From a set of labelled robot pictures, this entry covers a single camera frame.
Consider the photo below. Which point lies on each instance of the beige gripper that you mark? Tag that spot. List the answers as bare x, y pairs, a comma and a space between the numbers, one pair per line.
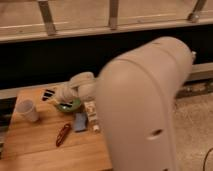
65, 94

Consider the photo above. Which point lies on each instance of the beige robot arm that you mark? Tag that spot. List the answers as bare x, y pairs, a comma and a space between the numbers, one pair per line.
134, 96

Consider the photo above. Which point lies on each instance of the green ceramic bowl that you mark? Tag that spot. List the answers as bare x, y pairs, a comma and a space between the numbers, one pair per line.
69, 107

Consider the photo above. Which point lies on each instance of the translucent plastic cup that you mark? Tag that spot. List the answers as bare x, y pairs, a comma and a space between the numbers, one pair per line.
27, 109

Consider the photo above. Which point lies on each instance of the blue sponge block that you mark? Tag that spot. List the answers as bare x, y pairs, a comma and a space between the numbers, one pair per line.
80, 122

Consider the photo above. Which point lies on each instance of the clear plastic bottle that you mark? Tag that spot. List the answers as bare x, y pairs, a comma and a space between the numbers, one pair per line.
193, 55

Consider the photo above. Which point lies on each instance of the left metal bracket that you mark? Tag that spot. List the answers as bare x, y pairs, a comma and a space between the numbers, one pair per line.
47, 17

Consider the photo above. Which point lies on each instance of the metal bracket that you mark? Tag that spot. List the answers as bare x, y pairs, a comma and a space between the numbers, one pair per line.
47, 17
113, 14
194, 16

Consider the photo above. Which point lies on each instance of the middle metal bracket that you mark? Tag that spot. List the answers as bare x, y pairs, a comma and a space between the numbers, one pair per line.
113, 14

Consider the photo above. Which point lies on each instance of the right metal bracket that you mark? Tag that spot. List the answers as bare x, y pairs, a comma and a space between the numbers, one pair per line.
194, 16

